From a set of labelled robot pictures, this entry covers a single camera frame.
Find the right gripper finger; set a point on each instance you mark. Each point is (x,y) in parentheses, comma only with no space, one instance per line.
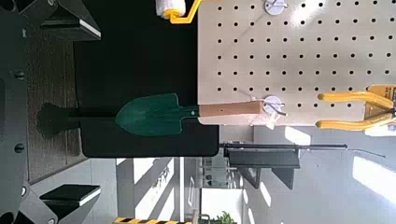
(71,23)
(70,196)

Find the black backing board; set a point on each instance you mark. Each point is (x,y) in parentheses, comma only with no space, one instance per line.
(140,62)

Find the yellow black hazard strip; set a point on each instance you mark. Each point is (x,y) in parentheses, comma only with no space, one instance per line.
(149,221)

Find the yellow paint roller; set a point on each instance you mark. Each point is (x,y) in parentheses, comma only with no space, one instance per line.
(174,9)

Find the green potted plant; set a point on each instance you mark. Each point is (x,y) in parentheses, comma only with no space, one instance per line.
(221,218)

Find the white pegboard hook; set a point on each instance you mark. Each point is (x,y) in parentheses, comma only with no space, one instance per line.
(273,105)
(275,5)

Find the white perforated pegboard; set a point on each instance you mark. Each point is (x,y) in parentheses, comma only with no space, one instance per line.
(295,56)

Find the yellow pliers on card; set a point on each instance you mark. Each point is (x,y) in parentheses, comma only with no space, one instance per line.
(355,96)

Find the black metal shelf bracket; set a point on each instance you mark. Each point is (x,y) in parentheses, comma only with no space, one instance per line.
(264,158)

